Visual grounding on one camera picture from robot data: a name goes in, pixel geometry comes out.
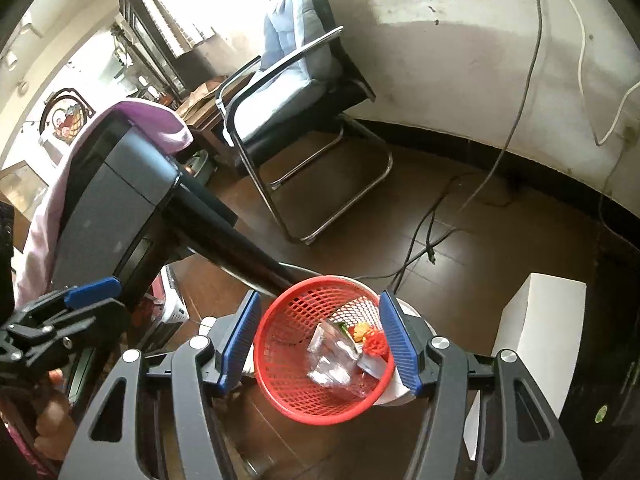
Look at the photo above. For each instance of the black office chair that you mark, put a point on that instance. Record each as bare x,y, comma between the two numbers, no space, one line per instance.
345,75

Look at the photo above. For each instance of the red foam net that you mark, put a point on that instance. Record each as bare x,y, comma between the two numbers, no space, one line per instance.
376,346

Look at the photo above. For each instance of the red plastic basket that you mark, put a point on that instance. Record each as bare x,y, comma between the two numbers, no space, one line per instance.
285,320

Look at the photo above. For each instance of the plaid window curtain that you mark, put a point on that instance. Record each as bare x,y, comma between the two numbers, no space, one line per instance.
185,30

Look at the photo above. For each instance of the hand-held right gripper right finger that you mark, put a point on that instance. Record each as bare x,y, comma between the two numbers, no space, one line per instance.
400,345

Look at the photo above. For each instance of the white box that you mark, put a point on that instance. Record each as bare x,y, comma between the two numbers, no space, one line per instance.
540,340

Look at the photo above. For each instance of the person's left hand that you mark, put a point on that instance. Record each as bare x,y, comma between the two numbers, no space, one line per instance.
52,425

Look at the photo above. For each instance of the person's left forearm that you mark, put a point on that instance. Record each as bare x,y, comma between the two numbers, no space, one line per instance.
20,455

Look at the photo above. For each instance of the yellow foam net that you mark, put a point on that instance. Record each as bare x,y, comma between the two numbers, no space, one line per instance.
361,332

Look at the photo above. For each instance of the black appliance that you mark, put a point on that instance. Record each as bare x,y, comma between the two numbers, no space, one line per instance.
610,350

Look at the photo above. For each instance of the blue chair cushion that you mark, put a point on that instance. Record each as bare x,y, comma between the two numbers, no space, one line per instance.
290,70

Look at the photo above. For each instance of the dark wooden cabinet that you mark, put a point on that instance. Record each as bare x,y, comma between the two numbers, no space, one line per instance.
150,45

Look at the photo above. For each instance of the grey table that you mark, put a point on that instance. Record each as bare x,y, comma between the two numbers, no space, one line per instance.
115,185

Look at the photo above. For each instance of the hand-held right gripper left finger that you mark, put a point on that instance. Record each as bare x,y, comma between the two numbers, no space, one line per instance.
240,345

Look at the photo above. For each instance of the white round stand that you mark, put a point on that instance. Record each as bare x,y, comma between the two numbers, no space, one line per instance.
396,393

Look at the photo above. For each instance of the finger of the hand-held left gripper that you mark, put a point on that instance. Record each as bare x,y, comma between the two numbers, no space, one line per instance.
65,332
95,291

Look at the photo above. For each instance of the clear plastic bag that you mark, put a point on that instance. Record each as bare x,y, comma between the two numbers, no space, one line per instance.
335,360

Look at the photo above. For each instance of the round decorative table screen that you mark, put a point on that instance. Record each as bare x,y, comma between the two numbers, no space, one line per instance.
65,120

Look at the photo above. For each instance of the white slotted appliance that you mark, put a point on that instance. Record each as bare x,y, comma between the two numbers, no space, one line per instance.
175,300

